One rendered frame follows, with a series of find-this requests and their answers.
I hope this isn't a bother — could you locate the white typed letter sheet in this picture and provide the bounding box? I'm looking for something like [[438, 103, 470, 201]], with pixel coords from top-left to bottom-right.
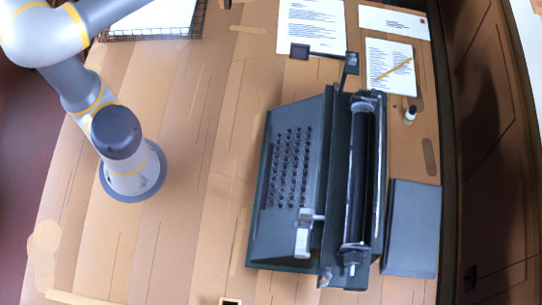
[[276, 0, 348, 58]]

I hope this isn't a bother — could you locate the white paper stack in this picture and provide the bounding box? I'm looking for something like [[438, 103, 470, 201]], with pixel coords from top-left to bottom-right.
[[108, 0, 199, 32]]

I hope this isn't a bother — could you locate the yellow pencil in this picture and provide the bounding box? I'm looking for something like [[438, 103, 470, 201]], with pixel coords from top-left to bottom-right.
[[374, 56, 414, 82]]

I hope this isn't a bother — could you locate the white envelope with red stamp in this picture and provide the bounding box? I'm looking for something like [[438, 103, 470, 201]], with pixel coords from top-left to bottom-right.
[[358, 4, 432, 42]]

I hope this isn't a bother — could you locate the black wall socket with cable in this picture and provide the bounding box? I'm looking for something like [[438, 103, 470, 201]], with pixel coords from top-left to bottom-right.
[[462, 252, 542, 292]]

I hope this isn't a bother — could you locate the silver carriage release lever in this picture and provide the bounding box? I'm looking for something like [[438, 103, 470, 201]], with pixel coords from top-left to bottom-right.
[[317, 265, 335, 290]]

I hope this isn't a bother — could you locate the small white black-capped bottle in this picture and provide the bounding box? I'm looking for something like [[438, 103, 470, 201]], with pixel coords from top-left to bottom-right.
[[402, 104, 419, 127]]

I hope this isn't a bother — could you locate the grey round base plate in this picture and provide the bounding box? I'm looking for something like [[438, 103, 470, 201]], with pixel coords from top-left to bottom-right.
[[98, 139, 168, 204]]

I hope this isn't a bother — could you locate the black typewriter carriage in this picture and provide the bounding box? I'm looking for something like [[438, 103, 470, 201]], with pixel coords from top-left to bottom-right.
[[317, 83, 389, 291]]

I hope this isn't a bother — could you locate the small black square holder cup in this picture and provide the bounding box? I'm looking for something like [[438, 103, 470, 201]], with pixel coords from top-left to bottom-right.
[[289, 42, 312, 62]]

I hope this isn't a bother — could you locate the black wire paper tray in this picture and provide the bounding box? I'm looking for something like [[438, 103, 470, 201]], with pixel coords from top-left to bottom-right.
[[96, 0, 208, 43]]

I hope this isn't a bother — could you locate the white brush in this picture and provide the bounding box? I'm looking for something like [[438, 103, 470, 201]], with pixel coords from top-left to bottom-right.
[[293, 208, 326, 260]]

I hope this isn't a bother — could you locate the black platen knob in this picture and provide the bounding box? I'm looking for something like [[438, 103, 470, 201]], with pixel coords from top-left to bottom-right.
[[340, 250, 366, 278]]

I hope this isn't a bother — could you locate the silver return lever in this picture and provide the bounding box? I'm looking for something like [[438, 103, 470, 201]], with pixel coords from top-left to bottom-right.
[[337, 50, 361, 95]]

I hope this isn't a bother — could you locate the white two-column typed sheet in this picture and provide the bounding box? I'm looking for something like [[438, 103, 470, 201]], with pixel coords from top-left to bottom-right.
[[365, 36, 419, 98]]

